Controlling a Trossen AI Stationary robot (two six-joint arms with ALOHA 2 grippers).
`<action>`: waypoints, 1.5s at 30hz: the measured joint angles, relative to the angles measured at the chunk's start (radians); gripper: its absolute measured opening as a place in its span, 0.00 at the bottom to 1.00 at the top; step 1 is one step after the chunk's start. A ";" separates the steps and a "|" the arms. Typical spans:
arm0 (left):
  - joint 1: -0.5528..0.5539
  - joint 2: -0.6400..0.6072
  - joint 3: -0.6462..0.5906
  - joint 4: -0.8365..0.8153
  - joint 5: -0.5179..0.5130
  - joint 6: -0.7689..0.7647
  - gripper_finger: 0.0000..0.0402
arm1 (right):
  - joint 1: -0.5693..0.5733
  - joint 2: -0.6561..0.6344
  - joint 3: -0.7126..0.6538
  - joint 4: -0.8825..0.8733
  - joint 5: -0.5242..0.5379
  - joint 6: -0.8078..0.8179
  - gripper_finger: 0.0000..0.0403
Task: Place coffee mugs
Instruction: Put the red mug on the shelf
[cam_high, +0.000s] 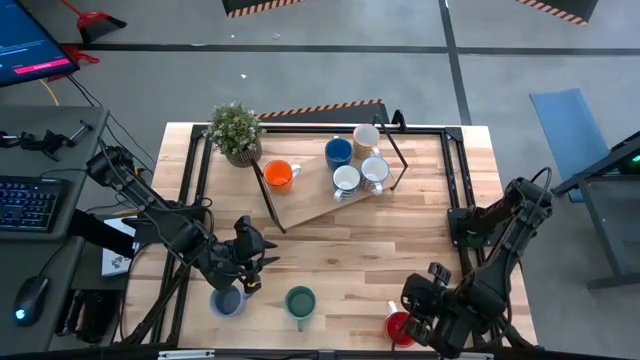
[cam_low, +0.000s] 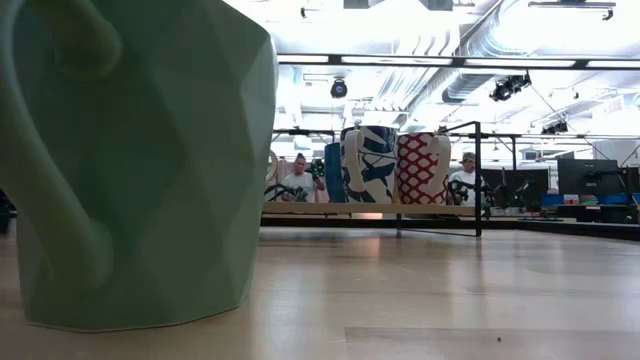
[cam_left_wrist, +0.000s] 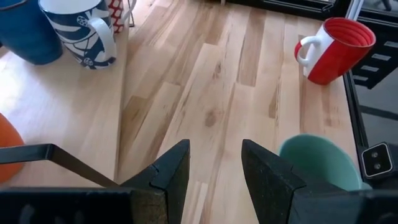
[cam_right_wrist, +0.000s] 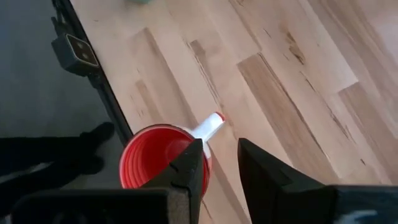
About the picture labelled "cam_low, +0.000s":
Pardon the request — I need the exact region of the red lattice white mug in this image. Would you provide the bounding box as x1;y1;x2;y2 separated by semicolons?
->
396;131;452;206

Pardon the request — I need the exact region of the black overhead light bar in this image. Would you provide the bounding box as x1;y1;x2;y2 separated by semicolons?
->
276;52;640;71

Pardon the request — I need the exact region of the black ceiling spotlight cluster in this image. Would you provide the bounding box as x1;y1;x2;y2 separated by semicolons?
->
489;73;533;103

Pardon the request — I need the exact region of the black background monitor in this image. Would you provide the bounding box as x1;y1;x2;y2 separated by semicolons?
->
557;158;621;197

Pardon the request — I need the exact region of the person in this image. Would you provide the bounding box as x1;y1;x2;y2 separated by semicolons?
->
279;152;327;204
447;151;485;208

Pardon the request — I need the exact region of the navy patterned white mug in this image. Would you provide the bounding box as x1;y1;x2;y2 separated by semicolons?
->
339;124;400;205

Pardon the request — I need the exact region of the wooden shelf with black frame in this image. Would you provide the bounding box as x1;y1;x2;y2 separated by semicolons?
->
260;120;484;239

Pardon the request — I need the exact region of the green faceted mug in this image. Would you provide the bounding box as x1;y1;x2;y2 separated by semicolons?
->
0;0;280;334

